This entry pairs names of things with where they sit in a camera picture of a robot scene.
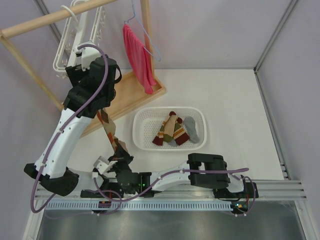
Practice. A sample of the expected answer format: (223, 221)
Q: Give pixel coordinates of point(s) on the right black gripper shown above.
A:
(122, 156)

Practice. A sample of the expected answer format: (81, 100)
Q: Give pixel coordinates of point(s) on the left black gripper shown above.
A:
(77, 75)

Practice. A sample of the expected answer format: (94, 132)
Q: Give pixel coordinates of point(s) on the beige striped sock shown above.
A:
(166, 131)
(180, 135)

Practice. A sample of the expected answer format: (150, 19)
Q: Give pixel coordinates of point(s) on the grey sock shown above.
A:
(173, 143)
(190, 125)

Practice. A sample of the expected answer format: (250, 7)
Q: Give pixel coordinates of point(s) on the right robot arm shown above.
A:
(202, 170)

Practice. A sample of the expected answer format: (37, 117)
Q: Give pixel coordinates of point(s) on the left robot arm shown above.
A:
(51, 168)

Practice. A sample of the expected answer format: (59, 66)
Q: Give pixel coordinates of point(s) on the white clip sock hanger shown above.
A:
(78, 29)

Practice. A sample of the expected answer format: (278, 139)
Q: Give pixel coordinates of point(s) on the white perforated plastic basket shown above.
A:
(147, 123)

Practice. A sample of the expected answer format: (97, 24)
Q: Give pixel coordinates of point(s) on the wooden clothes rack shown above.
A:
(130, 94)

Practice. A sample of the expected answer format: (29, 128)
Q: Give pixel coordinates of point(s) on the pink towel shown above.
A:
(138, 58)

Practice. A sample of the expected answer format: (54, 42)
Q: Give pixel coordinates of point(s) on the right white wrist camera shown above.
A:
(103, 165)

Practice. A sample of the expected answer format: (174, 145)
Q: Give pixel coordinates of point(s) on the white cable duct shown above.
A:
(140, 205)

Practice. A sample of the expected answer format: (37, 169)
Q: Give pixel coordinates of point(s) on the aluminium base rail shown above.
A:
(268, 190)

